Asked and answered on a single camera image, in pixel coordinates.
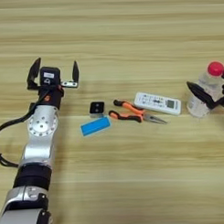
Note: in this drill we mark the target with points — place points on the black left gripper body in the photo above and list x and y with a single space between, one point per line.
51 96

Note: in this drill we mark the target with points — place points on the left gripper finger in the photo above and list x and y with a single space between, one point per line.
75 72
33 72

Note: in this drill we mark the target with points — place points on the clear bottle with red cap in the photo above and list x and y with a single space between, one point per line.
204 92

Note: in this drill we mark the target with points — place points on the white remote control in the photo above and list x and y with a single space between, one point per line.
157 103

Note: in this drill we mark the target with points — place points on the orange black needle-nose pliers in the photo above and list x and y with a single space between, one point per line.
130 113

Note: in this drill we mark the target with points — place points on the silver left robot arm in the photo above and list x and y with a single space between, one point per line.
40 134

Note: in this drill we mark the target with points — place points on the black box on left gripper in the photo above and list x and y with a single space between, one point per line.
50 75

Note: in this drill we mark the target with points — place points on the small black square box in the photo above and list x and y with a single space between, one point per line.
97 108

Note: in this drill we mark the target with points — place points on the blue rectangular block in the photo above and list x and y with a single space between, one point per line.
95 126

